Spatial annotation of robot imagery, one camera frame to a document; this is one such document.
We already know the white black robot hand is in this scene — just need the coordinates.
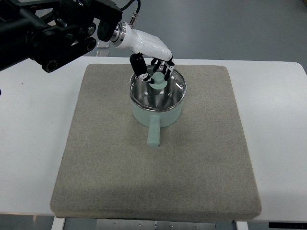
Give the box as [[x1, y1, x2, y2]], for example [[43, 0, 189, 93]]
[[111, 22, 175, 85]]

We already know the glass lid with green knob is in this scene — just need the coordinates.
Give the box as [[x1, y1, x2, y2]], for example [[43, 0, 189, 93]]
[[129, 70, 187, 112]]

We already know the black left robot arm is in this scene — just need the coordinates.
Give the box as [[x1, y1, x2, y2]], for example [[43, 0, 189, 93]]
[[0, 0, 133, 72]]

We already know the small clear floor plate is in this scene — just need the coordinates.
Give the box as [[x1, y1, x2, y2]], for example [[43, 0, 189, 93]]
[[97, 41, 110, 49]]

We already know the mint green saucepan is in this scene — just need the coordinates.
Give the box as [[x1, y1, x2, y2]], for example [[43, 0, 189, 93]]
[[129, 67, 187, 149]]

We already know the beige fabric mat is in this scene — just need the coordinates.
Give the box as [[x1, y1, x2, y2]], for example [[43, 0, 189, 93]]
[[50, 64, 261, 221]]

